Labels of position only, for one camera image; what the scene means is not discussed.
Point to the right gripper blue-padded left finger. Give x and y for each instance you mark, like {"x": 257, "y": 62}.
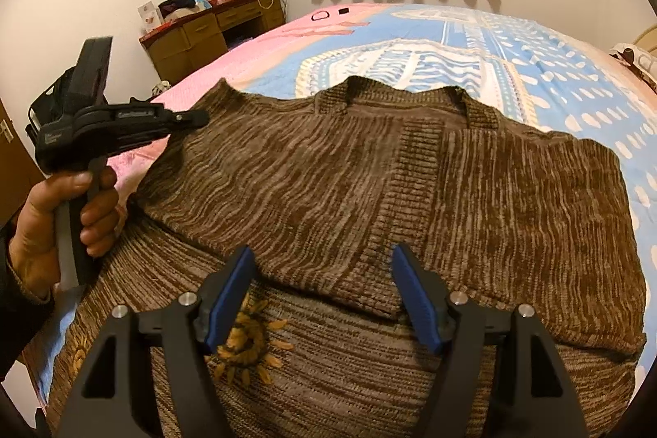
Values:
{"x": 114, "y": 392}

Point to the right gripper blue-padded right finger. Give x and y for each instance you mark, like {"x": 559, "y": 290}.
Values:
{"x": 531, "y": 393}

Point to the brown knitted sweater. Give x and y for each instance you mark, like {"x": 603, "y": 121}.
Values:
{"x": 322, "y": 189}

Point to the dark sleeve forearm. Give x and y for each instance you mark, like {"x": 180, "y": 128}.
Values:
{"x": 22, "y": 313}

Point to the person's left hand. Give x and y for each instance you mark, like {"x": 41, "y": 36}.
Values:
{"x": 62, "y": 205}

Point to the brown wooden desk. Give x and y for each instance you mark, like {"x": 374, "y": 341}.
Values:
{"x": 190, "y": 43}

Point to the white box on desk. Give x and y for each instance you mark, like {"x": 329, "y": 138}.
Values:
{"x": 150, "y": 17}

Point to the dark bag on desk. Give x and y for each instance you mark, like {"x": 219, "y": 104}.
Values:
{"x": 168, "y": 7}

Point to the pink and blue patterned blanket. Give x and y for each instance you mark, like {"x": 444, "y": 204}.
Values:
{"x": 546, "y": 81}

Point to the white patterned pillow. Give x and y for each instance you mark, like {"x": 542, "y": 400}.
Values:
{"x": 641, "y": 62}

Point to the cream wooden headboard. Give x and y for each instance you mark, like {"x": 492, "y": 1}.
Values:
{"x": 648, "y": 40}

